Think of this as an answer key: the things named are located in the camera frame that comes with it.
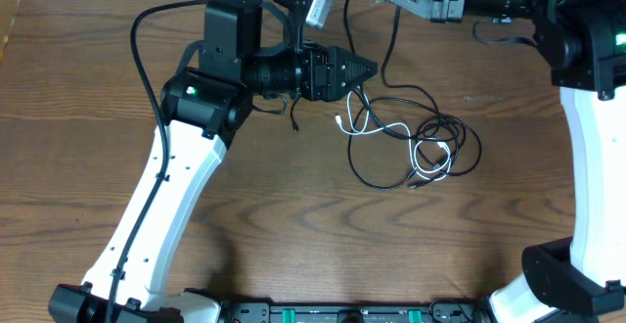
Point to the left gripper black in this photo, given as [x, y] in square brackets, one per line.
[333, 85]

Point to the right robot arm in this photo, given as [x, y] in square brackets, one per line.
[580, 278]

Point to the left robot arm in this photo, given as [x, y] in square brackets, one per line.
[249, 48]

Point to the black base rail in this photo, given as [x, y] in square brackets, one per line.
[439, 311]

